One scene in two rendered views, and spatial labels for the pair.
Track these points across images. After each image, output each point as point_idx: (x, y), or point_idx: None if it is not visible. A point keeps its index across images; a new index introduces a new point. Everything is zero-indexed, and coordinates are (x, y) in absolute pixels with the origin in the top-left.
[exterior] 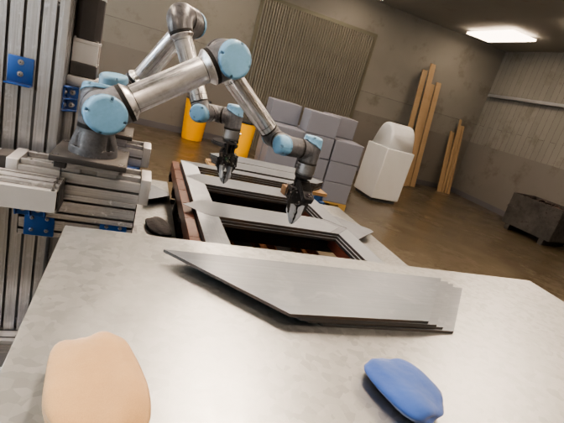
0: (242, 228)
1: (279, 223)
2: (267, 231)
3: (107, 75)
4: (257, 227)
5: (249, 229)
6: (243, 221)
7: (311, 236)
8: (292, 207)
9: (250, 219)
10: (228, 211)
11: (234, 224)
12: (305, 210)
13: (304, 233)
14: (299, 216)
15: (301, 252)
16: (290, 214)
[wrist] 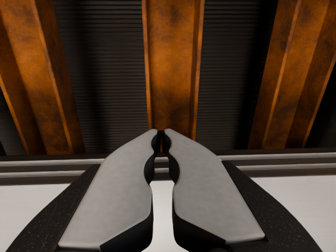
0: (299, 149)
1: (165, 194)
2: (214, 152)
3: None
4: (254, 161)
5: (276, 149)
6: (311, 173)
7: (34, 160)
8: (212, 198)
9: (281, 189)
10: (335, 218)
11: (333, 157)
12: (58, 200)
13: (65, 166)
14: (119, 149)
15: (75, 149)
16: (196, 153)
